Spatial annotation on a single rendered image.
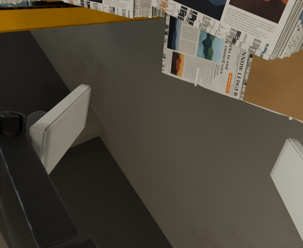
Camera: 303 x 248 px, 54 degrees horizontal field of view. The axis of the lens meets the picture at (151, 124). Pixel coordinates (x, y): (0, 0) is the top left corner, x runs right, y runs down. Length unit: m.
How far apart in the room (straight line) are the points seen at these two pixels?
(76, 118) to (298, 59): 0.89
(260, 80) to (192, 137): 1.10
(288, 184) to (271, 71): 0.87
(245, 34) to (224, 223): 1.85
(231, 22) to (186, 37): 0.65
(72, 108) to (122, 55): 2.22
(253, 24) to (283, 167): 0.37
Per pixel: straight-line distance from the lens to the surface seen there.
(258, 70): 1.07
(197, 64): 1.19
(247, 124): 1.84
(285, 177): 0.20
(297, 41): 0.64
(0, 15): 1.46
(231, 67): 1.11
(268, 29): 0.54
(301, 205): 0.18
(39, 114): 0.17
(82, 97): 0.18
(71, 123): 0.17
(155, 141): 2.35
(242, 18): 0.56
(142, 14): 0.74
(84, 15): 1.66
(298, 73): 1.03
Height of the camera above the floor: 1.56
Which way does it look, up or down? 42 degrees down
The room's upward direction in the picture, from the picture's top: 114 degrees counter-clockwise
